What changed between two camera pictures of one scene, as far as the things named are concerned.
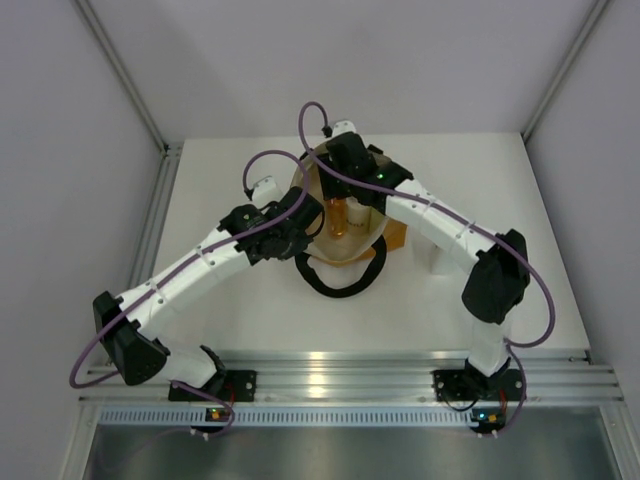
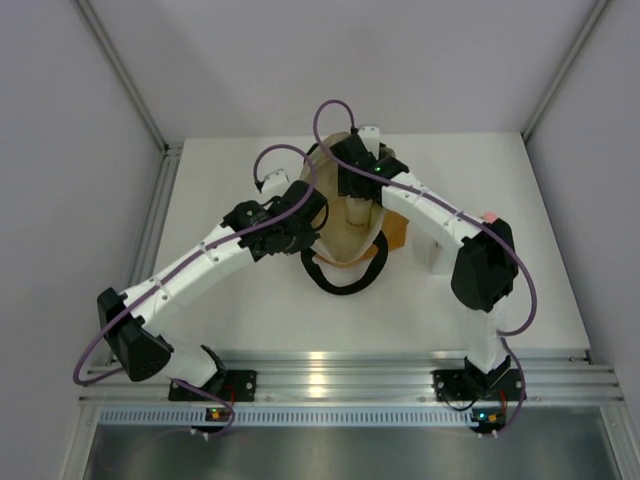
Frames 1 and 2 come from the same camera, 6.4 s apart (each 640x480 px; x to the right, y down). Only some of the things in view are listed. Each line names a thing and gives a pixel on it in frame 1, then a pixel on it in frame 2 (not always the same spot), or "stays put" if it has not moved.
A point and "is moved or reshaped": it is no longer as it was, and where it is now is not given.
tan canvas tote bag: x=353 y=265 is moved or reshaped
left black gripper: x=299 y=245 stays put
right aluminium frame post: x=563 y=68 stays put
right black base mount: x=463 y=385 stays put
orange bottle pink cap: x=337 y=217 -> x=489 y=216
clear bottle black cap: x=440 y=261 stays put
